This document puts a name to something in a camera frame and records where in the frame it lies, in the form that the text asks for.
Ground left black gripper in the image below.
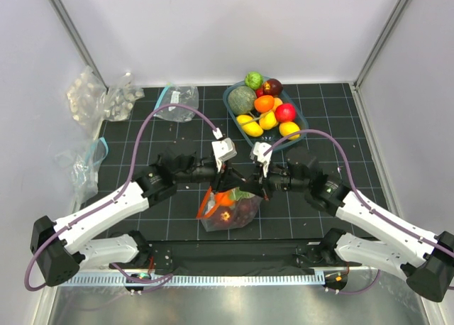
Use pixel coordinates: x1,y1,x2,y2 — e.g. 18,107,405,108
175,158,246,195

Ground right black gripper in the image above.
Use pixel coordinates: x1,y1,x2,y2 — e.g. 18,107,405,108
240,158,309,201

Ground orange fruit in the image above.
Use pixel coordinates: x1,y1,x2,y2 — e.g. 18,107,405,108
214,192,236,207
254,95,275,114

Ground clear bag with orange zipper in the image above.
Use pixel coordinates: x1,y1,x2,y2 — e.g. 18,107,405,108
196,187,262,232

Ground dark red apple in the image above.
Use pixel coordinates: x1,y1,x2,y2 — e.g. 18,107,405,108
211,206,235,230

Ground teal fruit bowl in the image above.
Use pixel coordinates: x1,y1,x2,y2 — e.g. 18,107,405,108
223,82,309,148

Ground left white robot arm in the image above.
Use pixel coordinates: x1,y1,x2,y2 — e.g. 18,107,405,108
31,138,242,287

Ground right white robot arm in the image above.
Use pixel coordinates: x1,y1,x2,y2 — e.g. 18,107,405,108
241,148,453,302

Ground clear bag with blue zipper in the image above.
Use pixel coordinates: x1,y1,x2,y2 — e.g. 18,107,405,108
155,84,199,123

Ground bag of white pieces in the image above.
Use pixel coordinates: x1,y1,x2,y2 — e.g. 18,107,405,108
104,72,145,121
66,66,107,139

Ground crumpled clear bag blue zipper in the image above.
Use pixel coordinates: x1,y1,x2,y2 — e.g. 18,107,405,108
55,137,109,204

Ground yellow lemon front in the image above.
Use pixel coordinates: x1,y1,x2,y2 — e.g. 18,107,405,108
279,121,300,137

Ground yellow fruit centre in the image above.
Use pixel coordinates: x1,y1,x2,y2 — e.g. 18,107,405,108
259,110,279,131

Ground yellow fruit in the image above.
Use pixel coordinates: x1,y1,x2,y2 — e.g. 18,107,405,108
259,110,279,131
273,97,283,111

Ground grey green melon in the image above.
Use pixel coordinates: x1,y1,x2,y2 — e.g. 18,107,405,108
227,86,256,115

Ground dark red plum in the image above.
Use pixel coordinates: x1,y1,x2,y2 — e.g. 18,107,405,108
262,78,283,96

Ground small green cabbage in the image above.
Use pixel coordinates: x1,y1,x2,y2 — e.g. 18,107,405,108
244,71,263,90

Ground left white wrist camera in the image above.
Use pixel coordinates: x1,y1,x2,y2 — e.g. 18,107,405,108
211,138,237,172

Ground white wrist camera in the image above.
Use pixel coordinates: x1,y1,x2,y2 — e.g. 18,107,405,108
211,138,237,172
250,142,272,177

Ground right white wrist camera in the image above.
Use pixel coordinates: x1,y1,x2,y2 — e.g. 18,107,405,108
250,142,272,177

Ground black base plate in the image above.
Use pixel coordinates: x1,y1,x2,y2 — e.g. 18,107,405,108
108,238,362,277

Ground aluminium cable rail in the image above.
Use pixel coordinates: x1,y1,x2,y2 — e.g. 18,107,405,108
61,271,325,287

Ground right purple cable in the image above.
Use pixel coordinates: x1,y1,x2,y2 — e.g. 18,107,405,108
265,128,454,295

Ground purple cable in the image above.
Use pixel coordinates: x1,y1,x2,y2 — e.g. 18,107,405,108
23,103,224,292
265,128,454,295

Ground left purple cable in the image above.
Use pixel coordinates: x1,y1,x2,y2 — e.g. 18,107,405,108
23,103,224,292

